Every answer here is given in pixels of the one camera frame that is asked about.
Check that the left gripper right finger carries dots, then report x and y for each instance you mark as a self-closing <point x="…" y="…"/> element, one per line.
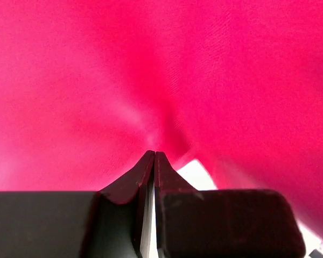
<point x="221" y="223"/>

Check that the pink trousers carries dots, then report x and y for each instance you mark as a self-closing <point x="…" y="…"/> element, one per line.
<point x="86" y="87"/>

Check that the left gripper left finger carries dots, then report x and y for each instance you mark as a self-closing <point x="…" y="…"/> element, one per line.
<point x="112" y="222"/>

